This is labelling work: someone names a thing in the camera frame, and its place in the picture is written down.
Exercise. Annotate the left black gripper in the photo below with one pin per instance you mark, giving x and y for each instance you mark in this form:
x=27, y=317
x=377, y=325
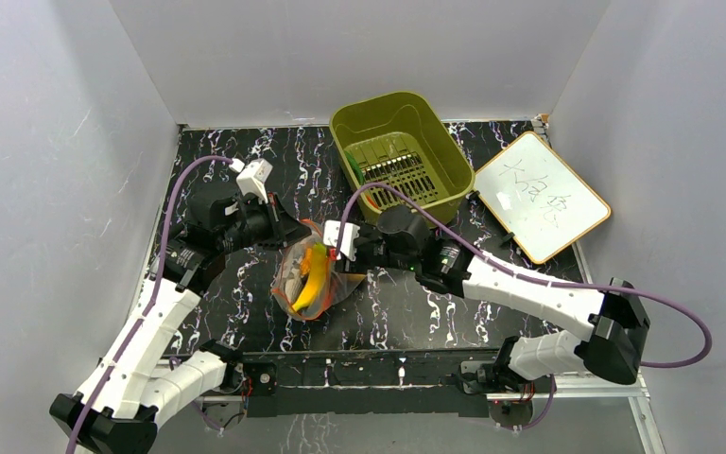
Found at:
x=284, y=227

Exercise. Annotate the clear zip bag orange zipper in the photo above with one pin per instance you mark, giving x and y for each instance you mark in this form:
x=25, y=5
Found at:
x=287, y=283

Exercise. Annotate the yellow toy banana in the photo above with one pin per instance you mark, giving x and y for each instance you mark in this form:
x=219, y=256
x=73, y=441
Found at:
x=314, y=290

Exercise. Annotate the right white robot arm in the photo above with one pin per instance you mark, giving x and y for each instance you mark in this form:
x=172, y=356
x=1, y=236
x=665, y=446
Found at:
x=602, y=331

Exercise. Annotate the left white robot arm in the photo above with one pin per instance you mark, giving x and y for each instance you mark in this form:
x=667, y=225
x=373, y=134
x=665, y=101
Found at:
x=144, y=357

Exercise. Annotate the green toy vegetable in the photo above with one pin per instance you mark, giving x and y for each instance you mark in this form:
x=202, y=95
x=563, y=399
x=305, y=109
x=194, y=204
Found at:
x=354, y=165

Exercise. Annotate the olive green plastic basket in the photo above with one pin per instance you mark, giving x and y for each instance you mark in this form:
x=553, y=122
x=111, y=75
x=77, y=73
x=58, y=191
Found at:
x=399, y=140

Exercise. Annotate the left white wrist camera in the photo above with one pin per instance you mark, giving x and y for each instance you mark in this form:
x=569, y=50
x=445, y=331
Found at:
x=251, y=180

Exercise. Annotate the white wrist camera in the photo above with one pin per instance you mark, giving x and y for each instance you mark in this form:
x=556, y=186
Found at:
x=251, y=180
x=341, y=237

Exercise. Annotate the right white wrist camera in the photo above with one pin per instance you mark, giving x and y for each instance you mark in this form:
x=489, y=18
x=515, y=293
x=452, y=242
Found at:
x=341, y=237

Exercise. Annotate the small whiteboard wooden frame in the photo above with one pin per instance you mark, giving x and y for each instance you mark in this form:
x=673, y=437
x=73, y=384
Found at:
x=538, y=198

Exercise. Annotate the black metal base rail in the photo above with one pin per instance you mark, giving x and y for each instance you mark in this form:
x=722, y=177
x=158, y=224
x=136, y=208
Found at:
x=400, y=382

